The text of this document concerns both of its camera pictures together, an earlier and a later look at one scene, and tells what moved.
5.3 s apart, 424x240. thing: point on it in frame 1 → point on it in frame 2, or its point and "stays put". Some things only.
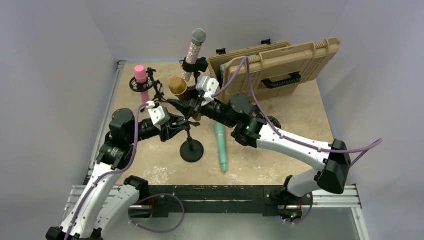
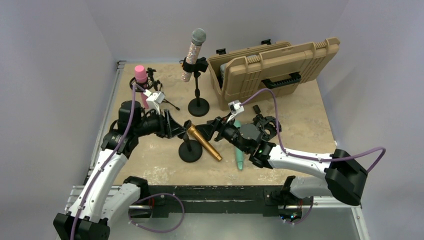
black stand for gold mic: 191,150 stays put
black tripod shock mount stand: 139,87 stays put
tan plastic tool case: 276,69 stays put
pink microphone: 141,76 stays put
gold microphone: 178,86 → 194,131
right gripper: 185,106 → 207,130
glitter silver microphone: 198,37 stays put
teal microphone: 220,131 → 239,154
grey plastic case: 222,68 stays put
